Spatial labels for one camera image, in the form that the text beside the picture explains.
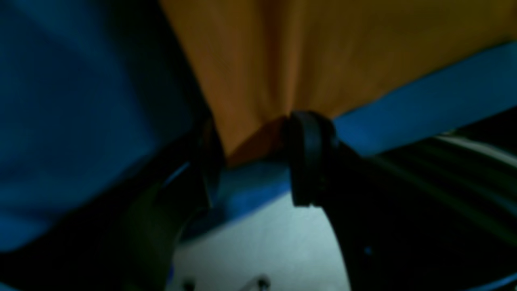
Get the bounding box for orange t-shirt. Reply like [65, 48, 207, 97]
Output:
[159, 0, 516, 167]

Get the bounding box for blue table cloth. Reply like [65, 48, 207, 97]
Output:
[1, 0, 516, 253]

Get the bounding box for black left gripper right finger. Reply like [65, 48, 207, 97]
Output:
[288, 111, 517, 291]

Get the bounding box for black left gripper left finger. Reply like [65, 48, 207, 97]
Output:
[1, 118, 223, 291]

